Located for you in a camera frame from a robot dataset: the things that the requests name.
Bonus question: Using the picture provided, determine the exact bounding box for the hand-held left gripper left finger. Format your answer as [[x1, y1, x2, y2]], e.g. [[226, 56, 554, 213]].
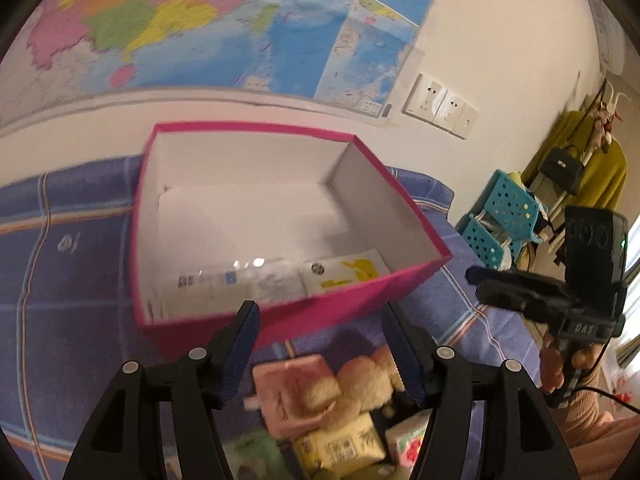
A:
[[62, 300, 262, 480]]

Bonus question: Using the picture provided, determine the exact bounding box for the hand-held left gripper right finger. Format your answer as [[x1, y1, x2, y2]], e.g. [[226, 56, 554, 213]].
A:
[[381, 300, 576, 480]]

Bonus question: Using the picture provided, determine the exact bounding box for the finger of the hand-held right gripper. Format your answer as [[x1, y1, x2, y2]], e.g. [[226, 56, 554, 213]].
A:
[[465, 266, 568, 294], [475, 284, 575, 326]]

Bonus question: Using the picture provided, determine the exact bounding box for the pink tissue packet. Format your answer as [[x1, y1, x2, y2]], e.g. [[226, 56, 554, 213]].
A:
[[251, 354, 342, 436]]

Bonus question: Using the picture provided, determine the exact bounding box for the pink cardboard box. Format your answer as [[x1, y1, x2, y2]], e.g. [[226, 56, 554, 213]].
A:
[[132, 121, 453, 356]]

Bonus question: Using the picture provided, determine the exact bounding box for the green tissue packet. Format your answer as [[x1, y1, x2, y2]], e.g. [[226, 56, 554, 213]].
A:
[[225, 432, 301, 480]]

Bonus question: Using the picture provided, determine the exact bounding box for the yellow tissue packet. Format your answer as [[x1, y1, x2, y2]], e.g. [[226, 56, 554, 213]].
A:
[[292, 412, 388, 476]]

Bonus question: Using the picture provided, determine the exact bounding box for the person's right forearm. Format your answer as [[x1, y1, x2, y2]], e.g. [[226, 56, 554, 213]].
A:
[[550, 384, 640, 480]]

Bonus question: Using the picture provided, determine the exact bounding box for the person's right hand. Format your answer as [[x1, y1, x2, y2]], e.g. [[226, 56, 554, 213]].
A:
[[539, 334, 608, 396]]

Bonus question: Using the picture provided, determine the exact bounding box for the clear plastic tissue packet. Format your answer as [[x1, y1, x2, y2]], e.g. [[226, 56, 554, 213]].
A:
[[160, 259, 308, 318]]

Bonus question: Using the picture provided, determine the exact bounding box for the blue perforated plastic rack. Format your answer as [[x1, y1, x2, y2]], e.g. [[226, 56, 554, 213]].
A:
[[457, 170, 542, 268]]

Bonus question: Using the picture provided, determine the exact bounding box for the yellow hanging garment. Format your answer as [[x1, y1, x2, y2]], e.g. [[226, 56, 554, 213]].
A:
[[522, 109, 629, 211]]

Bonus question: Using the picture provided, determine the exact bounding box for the floral tissue packet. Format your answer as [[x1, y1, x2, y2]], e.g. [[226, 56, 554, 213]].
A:
[[385, 412, 434, 472]]

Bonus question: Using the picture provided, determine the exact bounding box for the black handbag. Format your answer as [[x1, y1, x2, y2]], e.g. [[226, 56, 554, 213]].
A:
[[540, 146, 586, 194]]

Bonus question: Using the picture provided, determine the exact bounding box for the yellow and white packet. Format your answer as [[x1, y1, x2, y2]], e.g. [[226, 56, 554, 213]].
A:
[[299, 247, 393, 297]]

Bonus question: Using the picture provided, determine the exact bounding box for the white coat rack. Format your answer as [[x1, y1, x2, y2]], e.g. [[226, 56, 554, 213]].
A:
[[590, 77, 632, 153]]

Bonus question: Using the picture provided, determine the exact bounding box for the blue plaid bed sheet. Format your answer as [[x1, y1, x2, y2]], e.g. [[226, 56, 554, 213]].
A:
[[0, 155, 551, 480]]

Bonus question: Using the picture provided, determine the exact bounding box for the black cable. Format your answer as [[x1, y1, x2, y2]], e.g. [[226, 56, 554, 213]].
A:
[[575, 384, 640, 417]]

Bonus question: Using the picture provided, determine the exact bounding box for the large white wall socket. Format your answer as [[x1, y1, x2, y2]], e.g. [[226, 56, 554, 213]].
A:
[[402, 74, 448, 122]]

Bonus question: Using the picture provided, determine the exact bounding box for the colourful wall map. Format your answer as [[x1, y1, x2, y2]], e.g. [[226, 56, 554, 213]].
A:
[[0, 0, 453, 128]]

